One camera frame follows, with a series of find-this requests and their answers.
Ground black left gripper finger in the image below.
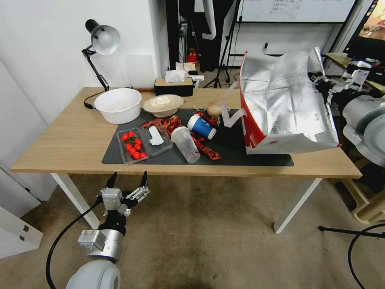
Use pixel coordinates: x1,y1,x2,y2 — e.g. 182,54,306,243
99,172,118,198
125,171,150,209

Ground red silver food delivery bag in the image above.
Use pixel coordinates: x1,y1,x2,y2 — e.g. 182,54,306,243
222,46,342,156

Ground black floor stand leg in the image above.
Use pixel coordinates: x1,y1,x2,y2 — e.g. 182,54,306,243
318,225,385,239

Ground clear plastic clamshell container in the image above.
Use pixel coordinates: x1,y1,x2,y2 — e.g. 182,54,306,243
116,126,174,165

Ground white paper label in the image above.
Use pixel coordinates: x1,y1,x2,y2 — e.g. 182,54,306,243
148,126,165,147

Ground clear plastic shaker bottle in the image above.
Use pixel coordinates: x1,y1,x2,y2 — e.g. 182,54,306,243
170,126,201,164

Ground wooden table white legs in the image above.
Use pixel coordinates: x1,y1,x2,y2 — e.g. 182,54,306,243
10,87,363,234

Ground whiteboard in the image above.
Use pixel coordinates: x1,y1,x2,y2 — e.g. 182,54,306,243
237,0,359,24

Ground white plastic basin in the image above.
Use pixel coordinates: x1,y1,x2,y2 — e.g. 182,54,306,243
94,88,142,125

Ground blue paper cup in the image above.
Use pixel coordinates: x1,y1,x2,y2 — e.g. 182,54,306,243
187,115,218,140

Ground beige paper bowl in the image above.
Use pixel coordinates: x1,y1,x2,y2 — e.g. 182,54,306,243
143,94,184,119

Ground computer monitor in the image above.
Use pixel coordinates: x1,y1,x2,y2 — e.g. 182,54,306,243
346,0,385,56

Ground dark grey table mat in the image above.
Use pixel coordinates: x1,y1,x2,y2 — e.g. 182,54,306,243
101,108,294,167

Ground black tripod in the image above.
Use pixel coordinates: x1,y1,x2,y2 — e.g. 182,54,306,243
203,0,242,89

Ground black tissue box wooden lid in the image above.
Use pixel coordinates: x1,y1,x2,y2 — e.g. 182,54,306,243
154,69,195,97

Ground white cabinet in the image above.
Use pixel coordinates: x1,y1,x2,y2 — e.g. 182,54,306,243
0,165,45,259

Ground beige wooden stool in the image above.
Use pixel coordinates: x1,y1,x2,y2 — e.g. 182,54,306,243
330,177,385,225

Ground cardboard box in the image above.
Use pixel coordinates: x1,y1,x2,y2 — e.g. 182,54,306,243
175,61,201,76

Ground black desk lamp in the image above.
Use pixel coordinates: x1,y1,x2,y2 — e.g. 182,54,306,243
81,19,122,92

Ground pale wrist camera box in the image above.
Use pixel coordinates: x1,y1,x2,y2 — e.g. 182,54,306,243
101,188,123,210

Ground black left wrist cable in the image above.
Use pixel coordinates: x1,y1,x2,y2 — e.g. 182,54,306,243
45,195,106,289

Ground black lamp cable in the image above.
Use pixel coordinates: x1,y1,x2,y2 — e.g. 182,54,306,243
83,90,101,110

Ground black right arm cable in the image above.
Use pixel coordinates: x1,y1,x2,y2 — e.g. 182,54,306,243
347,223,385,289

